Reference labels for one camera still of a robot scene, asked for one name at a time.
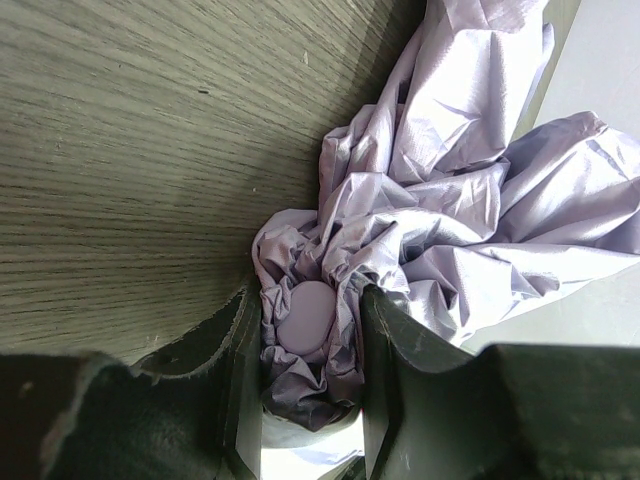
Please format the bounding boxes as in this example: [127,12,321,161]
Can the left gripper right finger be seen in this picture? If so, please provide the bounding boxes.
[360,287,639,479]

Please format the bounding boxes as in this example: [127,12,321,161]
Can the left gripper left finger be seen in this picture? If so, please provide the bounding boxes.
[1,284,263,479]

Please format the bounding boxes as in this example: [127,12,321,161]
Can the lavender folding umbrella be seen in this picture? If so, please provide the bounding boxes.
[249,0,640,480]

